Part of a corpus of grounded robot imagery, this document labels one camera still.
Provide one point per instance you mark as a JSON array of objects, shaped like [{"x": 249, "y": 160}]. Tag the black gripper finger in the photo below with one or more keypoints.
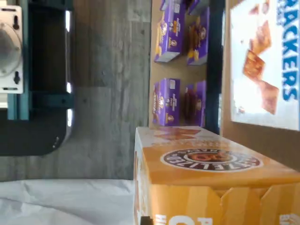
[{"x": 146, "y": 220}]

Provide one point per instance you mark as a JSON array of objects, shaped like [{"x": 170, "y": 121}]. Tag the yellow and white cracker box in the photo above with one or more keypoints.
[{"x": 211, "y": 187}]

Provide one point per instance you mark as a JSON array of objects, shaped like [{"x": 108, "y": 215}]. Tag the grey robot arm base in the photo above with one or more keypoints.
[{"x": 7, "y": 49}]

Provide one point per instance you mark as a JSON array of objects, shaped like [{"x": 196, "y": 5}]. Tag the purple Annie's box, maroon label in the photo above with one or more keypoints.
[
  {"x": 194, "y": 105},
  {"x": 166, "y": 105}
]

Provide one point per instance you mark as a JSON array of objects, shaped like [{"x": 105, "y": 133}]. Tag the purple Annie's box, orange label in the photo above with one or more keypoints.
[
  {"x": 199, "y": 35},
  {"x": 168, "y": 35}
]

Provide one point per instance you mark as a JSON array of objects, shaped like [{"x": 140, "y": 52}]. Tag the blue and white cracker box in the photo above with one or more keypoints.
[{"x": 262, "y": 58}]

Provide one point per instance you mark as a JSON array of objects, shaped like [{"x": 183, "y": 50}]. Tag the white cloth sheet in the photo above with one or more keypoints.
[{"x": 58, "y": 204}]

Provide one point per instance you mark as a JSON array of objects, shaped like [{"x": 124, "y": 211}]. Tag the white slotted mounting plate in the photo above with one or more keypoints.
[{"x": 7, "y": 14}]

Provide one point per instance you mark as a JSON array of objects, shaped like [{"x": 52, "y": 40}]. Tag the dark rounded base plate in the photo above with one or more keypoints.
[{"x": 28, "y": 140}]

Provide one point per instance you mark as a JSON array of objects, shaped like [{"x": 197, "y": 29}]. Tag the teal aluminium mounting frame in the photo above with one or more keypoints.
[{"x": 18, "y": 107}]

